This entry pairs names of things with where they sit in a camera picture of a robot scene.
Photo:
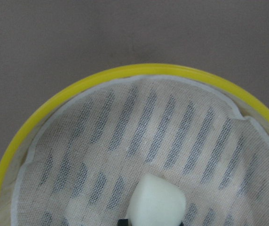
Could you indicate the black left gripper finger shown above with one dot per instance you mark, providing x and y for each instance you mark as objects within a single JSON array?
[{"x": 123, "y": 222}]

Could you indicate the white steamed bun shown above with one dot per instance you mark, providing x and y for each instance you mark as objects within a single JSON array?
[{"x": 156, "y": 202}]

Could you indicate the white steamer liner cloth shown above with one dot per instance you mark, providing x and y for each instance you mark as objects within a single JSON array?
[{"x": 87, "y": 158}]

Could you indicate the yellow bamboo steamer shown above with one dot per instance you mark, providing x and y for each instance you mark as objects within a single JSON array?
[{"x": 246, "y": 102}]

